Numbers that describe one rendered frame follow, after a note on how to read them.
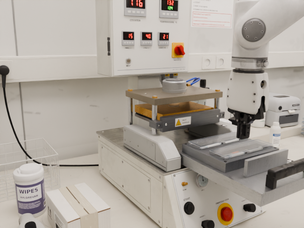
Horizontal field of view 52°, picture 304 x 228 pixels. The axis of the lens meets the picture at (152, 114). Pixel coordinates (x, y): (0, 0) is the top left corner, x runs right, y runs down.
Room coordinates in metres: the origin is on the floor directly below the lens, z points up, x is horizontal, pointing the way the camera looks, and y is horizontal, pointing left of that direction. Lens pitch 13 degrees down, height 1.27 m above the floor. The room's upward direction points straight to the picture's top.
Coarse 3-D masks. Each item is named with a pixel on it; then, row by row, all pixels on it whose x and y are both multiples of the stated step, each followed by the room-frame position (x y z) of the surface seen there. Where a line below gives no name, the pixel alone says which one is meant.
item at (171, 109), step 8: (136, 104) 1.03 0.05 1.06; (144, 104) 1.04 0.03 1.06; (168, 104) 1.01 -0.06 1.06; (176, 104) 1.00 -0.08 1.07; (184, 104) 1.04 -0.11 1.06; (192, 104) 1.04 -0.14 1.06; (200, 104) 1.04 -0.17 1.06; (136, 112) 1.03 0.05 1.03; (144, 112) 0.98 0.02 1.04; (160, 112) 0.92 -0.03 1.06; (168, 112) 0.92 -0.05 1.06; (176, 112) 0.92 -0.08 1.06; (184, 112) 0.93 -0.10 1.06
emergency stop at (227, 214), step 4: (224, 208) 0.80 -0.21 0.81; (228, 208) 0.80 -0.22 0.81; (224, 212) 0.79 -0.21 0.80; (228, 212) 0.79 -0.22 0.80; (232, 212) 0.80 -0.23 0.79; (224, 216) 0.78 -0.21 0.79; (228, 216) 0.79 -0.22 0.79; (232, 216) 0.79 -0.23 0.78; (224, 220) 0.78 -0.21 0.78; (228, 220) 0.78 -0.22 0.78
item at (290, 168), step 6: (294, 162) 0.65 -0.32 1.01; (300, 162) 0.65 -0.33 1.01; (276, 168) 0.61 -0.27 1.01; (282, 168) 0.61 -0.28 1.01; (288, 168) 0.62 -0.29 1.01; (294, 168) 0.63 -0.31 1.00; (300, 168) 0.64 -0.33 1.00; (270, 174) 0.60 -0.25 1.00; (276, 174) 0.60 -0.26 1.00; (282, 174) 0.61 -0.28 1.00; (288, 174) 0.62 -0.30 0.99; (270, 180) 0.60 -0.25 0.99; (276, 180) 0.60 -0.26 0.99; (270, 186) 0.60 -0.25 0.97
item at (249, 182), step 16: (192, 160) 0.76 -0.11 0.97; (256, 160) 0.67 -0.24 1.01; (272, 160) 0.70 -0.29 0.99; (208, 176) 0.71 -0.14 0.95; (224, 176) 0.66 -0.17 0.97; (240, 176) 0.66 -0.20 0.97; (256, 176) 0.66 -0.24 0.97; (288, 176) 0.66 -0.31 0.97; (240, 192) 0.62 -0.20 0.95; (256, 192) 0.59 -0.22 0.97; (272, 192) 0.59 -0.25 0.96; (288, 192) 0.62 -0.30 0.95
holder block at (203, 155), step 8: (184, 144) 0.81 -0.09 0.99; (232, 144) 0.81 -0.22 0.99; (184, 152) 0.80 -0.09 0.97; (192, 152) 0.78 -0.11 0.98; (200, 152) 0.75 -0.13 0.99; (208, 152) 0.75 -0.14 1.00; (256, 152) 0.75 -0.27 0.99; (264, 152) 0.75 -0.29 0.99; (200, 160) 0.75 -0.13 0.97; (208, 160) 0.72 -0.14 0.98; (216, 160) 0.70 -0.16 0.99; (232, 160) 0.69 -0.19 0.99; (240, 160) 0.70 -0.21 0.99; (216, 168) 0.70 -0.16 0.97; (224, 168) 0.68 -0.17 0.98; (232, 168) 0.69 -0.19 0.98
